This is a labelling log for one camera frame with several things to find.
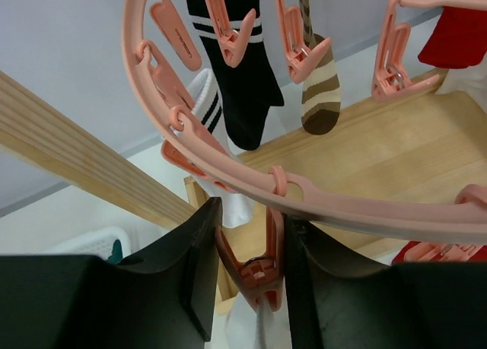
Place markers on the white sock with black stripes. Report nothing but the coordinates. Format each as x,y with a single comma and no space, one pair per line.
207,116

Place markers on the dark green sock upper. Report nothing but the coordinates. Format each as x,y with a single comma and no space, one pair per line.
116,255

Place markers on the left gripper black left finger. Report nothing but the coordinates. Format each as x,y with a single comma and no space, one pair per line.
162,296

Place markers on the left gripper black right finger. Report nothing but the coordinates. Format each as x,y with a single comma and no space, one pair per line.
338,298

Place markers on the red sock rear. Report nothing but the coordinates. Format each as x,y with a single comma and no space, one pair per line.
458,40

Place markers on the red Christmas sock front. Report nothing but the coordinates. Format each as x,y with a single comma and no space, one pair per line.
440,252

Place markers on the plain white sock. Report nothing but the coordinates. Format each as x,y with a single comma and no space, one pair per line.
246,328

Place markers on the white tank top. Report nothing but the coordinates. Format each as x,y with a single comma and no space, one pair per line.
471,80

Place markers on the white plastic mesh basket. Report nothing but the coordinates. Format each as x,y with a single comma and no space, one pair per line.
98,242

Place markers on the brown beige striped sock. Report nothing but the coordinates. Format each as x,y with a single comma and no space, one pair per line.
321,94

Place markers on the hanging black striped sock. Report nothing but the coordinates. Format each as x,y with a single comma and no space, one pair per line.
248,90

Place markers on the wooden clothes rack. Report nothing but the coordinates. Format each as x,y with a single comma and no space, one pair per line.
410,169

